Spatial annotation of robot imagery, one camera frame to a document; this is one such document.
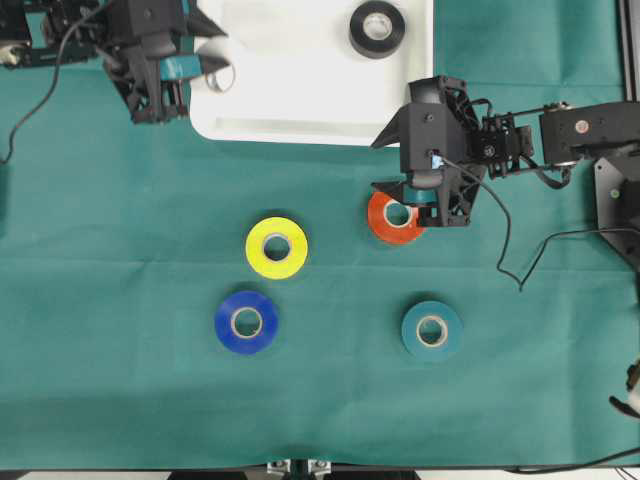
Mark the red tape roll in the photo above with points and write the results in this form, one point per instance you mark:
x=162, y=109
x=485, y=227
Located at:
x=380, y=224

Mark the blue tape roll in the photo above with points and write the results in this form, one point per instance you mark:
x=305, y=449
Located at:
x=246, y=322

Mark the yellow tape roll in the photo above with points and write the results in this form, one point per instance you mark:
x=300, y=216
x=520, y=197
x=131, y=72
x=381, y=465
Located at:
x=276, y=248

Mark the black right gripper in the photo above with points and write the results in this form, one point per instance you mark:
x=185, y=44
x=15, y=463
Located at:
x=456, y=194

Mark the white tape roll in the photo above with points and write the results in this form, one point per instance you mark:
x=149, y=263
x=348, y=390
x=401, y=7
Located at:
x=221, y=80

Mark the white plastic case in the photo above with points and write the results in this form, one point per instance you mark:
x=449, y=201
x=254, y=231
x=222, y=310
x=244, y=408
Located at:
x=298, y=78

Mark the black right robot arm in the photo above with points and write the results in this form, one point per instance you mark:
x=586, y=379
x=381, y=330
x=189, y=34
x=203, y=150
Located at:
x=605, y=134

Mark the silver table clamp bracket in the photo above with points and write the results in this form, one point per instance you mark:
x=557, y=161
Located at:
x=299, y=468

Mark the black aluminium frame rail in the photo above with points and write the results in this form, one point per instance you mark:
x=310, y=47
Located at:
x=628, y=12

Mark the teal tape roll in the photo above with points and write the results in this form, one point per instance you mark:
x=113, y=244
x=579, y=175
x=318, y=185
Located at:
x=431, y=331

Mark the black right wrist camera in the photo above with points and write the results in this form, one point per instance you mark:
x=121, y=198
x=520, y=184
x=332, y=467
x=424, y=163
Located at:
x=431, y=126

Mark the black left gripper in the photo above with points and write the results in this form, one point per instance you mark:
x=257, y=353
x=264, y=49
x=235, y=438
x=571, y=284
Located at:
x=144, y=82

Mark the black tape roll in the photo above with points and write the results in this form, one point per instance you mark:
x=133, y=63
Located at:
x=376, y=29

